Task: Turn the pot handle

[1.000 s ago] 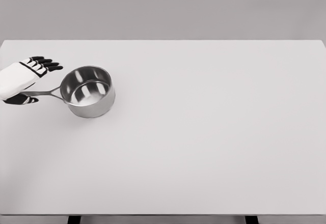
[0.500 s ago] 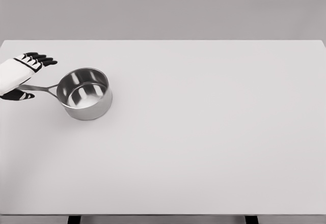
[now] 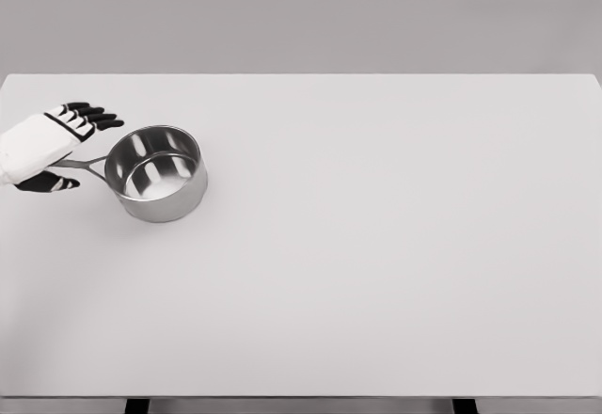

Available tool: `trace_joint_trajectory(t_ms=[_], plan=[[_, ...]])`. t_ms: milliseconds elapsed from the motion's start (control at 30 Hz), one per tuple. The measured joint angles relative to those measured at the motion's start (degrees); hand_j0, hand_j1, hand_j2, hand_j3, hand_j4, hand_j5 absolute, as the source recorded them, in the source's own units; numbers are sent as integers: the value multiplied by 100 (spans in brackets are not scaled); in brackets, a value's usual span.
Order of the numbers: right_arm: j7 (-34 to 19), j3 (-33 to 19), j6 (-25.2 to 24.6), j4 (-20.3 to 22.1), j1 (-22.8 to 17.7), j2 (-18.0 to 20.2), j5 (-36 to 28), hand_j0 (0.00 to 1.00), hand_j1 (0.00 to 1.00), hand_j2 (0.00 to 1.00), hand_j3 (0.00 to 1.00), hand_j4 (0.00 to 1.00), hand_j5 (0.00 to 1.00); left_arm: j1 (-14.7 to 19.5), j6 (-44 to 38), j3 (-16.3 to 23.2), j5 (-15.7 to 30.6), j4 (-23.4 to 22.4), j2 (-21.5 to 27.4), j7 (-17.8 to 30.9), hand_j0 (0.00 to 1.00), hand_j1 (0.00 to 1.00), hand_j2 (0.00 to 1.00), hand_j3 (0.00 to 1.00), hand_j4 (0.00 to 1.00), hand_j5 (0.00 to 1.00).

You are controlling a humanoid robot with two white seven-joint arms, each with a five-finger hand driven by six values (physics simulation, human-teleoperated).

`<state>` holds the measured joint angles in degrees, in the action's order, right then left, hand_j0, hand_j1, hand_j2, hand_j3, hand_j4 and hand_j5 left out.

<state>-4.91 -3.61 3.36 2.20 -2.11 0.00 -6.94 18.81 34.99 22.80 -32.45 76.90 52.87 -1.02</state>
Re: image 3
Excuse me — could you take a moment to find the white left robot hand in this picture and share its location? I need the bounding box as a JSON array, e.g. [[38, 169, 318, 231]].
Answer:
[[0, 101, 125, 194]]

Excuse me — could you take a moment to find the stainless steel saucepan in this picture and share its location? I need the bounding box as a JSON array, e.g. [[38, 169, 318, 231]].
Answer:
[[51, 124, 209, 224]]

